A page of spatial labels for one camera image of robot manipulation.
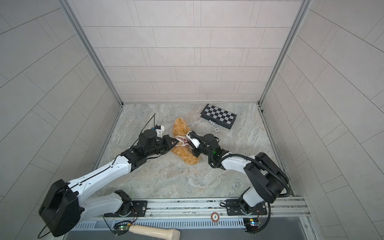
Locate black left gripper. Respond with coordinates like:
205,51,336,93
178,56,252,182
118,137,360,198
144,135,180,158

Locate red white striped knit sweater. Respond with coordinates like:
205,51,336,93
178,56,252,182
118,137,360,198
174,136,191,148

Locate tan plush teddy bear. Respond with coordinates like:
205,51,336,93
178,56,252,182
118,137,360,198
172,118,200,165

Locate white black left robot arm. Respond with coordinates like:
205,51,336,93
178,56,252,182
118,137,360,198
39,129,179,237

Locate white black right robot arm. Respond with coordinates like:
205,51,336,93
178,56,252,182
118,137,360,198
187,131,292,215

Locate folded black chess board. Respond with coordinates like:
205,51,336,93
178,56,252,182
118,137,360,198
201,104,237,129

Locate red white poker chip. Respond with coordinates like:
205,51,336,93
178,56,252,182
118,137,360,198
211,212,220,223

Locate right green circuit board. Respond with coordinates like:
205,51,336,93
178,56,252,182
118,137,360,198
243,218,260,233

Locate green circuit board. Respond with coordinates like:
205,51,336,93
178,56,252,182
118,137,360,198
113,221,132,236
243,218,260,233

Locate left green circuit board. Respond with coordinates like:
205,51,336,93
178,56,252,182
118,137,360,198
113,221,132,236

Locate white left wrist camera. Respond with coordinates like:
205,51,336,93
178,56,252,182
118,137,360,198
153,125,165,138

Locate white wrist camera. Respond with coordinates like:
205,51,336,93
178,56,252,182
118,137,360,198
153,125,165,138
187,131,201,149

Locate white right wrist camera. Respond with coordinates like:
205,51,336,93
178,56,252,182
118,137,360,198
187,131,201,149

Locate black corrugated right cable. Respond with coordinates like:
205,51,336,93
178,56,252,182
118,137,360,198
209,153,293,197

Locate black left camera cable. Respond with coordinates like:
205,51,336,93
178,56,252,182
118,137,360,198
139,113,157,134

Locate beige wooden handle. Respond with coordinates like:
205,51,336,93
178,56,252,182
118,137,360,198
129,225,181,240

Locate aluminium corner frame post left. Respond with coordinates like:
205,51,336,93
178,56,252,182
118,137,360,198
58,0,124,107

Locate aluminium corner frame post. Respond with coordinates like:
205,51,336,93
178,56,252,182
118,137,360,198
259,0,312,106
58,0,124,107

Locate aluminium front rail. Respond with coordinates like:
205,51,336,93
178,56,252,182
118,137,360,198
72,197,317,240

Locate aluminium corner frame post right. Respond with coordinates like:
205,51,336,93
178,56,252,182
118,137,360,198
259,0,312,106

